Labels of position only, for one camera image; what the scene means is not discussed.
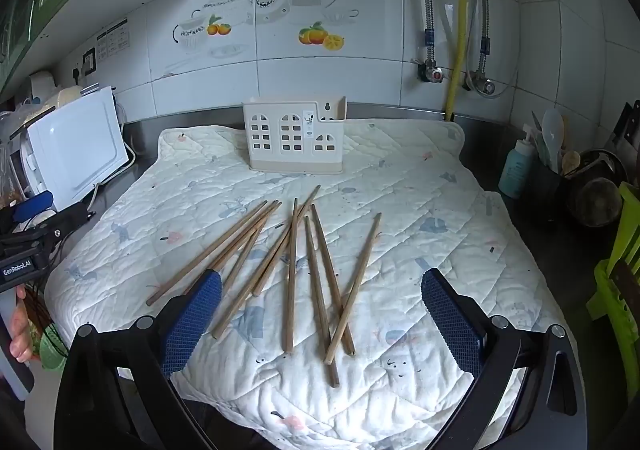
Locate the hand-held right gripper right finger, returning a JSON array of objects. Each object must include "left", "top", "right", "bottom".
[{"left": 421, "top": 268, "right": 588, "bottom": 450}]

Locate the yellow gas pipe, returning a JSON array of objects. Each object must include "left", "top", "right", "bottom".
[{"left": 445, "top": 0, "right": 477, "bottom": 123}]

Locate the metal water valve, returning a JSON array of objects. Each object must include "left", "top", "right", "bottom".
[
  {"left": 462, "top": 71, "right": 497, "bottom": 98},
  {"left": 416, "top": 58, "right": 448, "bottom": 85}
]

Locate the pale blue plastic bottle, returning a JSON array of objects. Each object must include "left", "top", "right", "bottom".
[{"left": 498, "top": 125, "right": 536, "bottom": 199}]

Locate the white power cable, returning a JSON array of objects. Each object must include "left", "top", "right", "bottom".
[{"left": 90, "top": 122, "right": 137, "bottom": 211}]

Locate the white microwave oven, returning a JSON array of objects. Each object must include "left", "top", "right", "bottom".
[{"left": 25, "top": 86, "right": 132, "bottom": 213}]

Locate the bunch of wooden chopsticks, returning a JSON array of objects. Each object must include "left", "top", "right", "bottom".
[{"left": 146, "top": 185, "right": 383, "bottom": 388}]

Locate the white wall sticker label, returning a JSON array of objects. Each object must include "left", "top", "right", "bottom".
[{"left": 96, "top": 18, "right": 132, "bottom": 63}]

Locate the white rice spoon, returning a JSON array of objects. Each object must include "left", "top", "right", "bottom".
[{"left": 541, "top": 108, "right": 566, "bottom": 173}]

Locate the black utensil pot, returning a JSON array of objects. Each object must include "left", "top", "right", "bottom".
[{"left": 530, "top": 157, "right": 568, "bottom": 221}]

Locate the cream plastic utensil holder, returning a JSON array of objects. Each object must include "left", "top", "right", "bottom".
[{"left": 242, "top": 97, "right": 348, "bottom": 175}]

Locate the green plastic stool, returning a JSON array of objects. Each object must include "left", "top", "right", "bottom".
[{"left": 586, "top": 182, "right": 640, "bottom": 396}]

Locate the person's left hand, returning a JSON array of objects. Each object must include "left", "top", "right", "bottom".
[{"left": 9, "top": 302, "right": 33, "bottom": 363}]

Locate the kitchen cleaver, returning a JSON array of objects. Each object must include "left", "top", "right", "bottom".
[{"left": 612, "top": 100, "right": 640, "bottom": 155}]

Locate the white quilted blanket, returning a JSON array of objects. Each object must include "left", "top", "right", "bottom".
[{"left": 44, "top": 119, "right": 571, "bottom": 450}]

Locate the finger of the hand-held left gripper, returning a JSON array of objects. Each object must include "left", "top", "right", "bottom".
[
  {"left": 11, "top": 191, "right": 55, "bottom": 223},
  {"left": 30, "top": 211, "right": 97, "bottom": 255}
]

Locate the cream kitchen appliance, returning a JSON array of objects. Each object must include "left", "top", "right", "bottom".
[{"left": 27, "top": 71, "right": 86, "bottom": 115}]

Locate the black cooking pot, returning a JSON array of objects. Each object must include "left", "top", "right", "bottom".
[{"left": 565, "top": 149, "right": 628, "bottom": 229}]

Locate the green plastic basket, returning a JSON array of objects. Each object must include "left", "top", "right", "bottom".
[{"left": 27, "top": 325, "right": 71, "bottom": 373}]

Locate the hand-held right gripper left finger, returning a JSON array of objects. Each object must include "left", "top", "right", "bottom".
[{"left": 54, "top": 269, "right": 223, "bottom": 450}]

